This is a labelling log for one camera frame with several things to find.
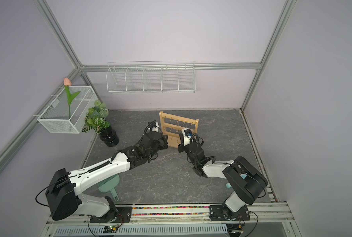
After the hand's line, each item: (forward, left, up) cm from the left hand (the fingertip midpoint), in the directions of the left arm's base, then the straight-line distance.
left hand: (167, 137), depth 79 cm
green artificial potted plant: (+11, +37, +7) cm, 40 cm away
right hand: (+4, -7, -4) cm, 9 cm away
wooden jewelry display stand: (+10, -3, -4) cm, 11 cm away
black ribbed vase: (+11, +38, -12) cm, 41 cm away
